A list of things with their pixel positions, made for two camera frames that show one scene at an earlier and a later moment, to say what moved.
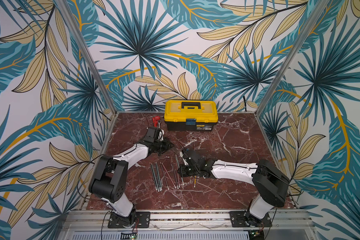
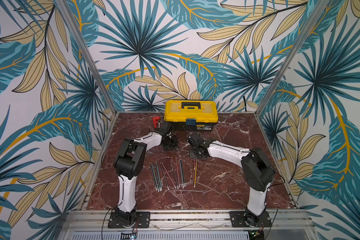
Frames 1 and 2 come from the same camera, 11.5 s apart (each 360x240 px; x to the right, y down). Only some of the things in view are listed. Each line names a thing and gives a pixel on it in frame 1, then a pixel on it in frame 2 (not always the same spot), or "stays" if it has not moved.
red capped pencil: (165, 168) stays
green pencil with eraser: (160, 179) stays
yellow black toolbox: (191, 115) stays
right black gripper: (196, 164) → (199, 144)
